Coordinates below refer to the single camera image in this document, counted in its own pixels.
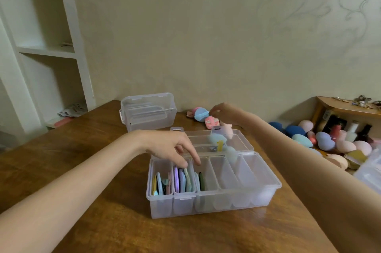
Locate person's right hand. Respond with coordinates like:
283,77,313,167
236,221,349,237
209,102,260,130

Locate person's left hand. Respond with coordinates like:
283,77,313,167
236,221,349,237
131,129,202,169

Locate pile of makeup sponges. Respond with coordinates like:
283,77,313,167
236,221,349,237
186,107,373,171

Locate small clear plastic box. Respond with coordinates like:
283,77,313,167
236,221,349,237
119,92,178,133

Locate puffs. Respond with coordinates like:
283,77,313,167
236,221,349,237
151,167,206,197

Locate clear divided organizer box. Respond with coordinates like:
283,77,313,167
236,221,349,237
146,126,283,220

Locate large clear plastic container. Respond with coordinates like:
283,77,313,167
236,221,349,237
353,147,381,196

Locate person's right forearm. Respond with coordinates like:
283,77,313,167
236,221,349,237
244,113,381,253

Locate person's left forearm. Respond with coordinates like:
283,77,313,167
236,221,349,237
0,130,143,253

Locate crumpled printed paper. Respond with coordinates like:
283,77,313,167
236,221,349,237
57,103,89,118

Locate pink cosmetic bottle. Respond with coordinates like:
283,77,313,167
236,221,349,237
329,125,341,142

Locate pink flat pad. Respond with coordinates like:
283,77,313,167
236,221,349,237
53,117,73,128

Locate small wooden rack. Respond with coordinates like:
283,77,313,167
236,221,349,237
311,96,381,131

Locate white cosmetic bottle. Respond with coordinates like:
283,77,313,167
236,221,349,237
345,121,359,143

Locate pile of metal hair clips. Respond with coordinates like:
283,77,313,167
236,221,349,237
332,95,381,110

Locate white shelf unit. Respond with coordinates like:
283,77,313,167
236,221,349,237
0,0,96,131

